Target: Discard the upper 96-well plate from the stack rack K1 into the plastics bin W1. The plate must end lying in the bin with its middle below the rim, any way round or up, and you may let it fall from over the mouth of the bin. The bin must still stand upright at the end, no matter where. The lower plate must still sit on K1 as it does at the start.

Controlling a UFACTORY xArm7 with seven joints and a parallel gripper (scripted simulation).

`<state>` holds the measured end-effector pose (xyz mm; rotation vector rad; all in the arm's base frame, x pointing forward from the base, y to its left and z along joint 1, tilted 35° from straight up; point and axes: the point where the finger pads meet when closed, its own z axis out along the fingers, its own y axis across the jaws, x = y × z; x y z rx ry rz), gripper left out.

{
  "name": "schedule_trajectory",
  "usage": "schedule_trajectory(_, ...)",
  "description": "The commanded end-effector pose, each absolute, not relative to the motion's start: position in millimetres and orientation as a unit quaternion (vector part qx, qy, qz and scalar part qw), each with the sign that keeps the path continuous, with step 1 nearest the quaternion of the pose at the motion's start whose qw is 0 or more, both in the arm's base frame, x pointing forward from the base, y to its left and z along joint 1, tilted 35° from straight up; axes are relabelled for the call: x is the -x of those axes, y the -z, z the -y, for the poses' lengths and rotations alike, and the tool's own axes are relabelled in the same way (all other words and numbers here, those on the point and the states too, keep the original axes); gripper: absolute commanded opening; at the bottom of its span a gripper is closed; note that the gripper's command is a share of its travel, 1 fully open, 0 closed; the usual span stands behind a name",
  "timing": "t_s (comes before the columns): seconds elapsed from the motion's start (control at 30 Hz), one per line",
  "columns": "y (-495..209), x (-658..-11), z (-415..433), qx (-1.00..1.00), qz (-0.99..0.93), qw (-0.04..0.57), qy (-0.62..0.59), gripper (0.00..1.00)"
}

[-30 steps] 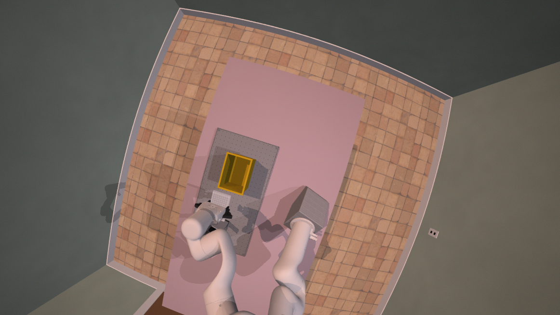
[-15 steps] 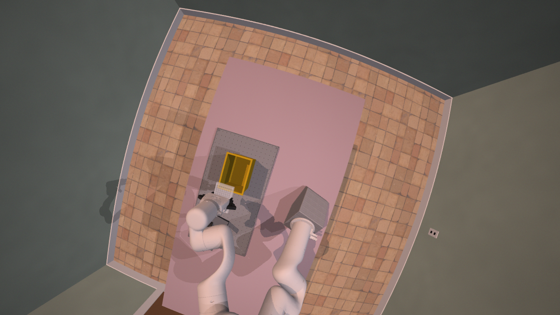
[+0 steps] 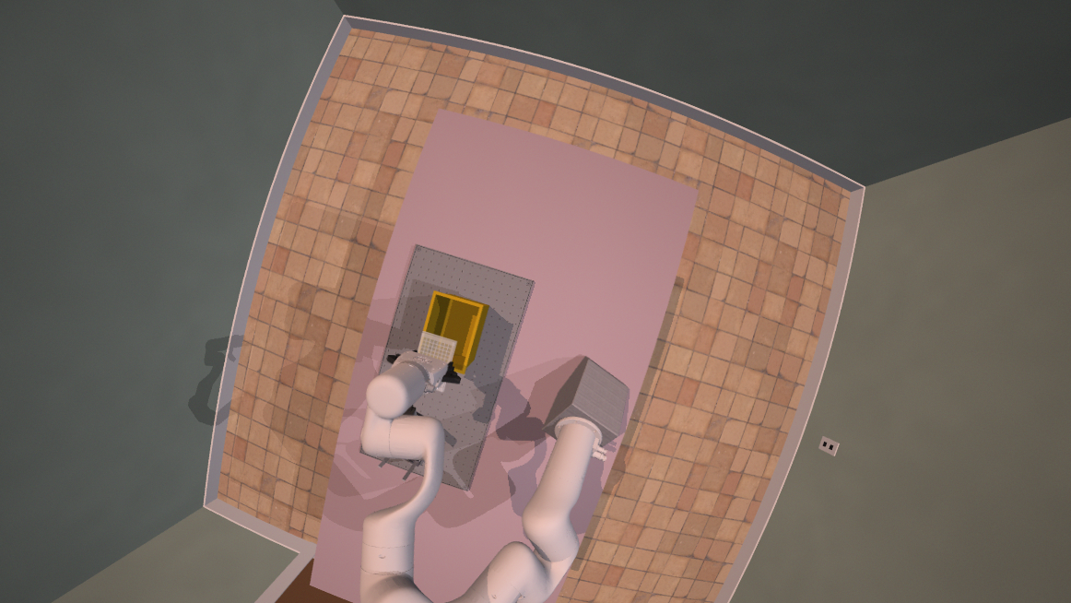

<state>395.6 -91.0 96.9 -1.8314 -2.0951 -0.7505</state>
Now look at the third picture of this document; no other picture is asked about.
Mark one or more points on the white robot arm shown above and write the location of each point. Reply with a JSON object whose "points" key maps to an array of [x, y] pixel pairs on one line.
{"points": [[516, 573]]}

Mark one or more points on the orange-yellow box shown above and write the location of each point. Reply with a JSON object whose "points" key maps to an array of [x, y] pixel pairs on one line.
{"points": [[457, 318]]}

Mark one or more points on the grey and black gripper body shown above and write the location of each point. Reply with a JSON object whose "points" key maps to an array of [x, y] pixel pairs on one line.
{"points": [[435, 368]]}

